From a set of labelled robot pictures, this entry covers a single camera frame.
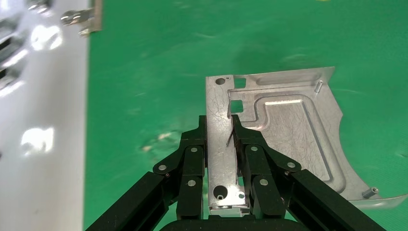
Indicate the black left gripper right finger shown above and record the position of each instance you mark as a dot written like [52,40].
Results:
[261,172]

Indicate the grey metal connector strip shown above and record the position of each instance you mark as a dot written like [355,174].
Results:
[6,78]
[8,52]

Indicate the green table cloth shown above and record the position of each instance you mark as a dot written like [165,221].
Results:
[223,41]

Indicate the embossed sheet metal plate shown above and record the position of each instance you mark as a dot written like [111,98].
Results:
[287,127]

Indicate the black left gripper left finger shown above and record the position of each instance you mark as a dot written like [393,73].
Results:
[191,165]

